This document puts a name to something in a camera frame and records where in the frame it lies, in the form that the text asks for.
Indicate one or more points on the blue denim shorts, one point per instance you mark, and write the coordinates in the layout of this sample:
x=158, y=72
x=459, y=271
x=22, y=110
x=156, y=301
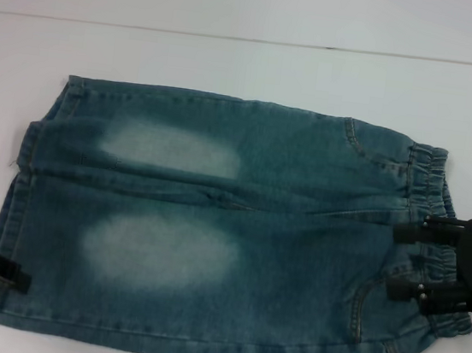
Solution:
x=263, y=167

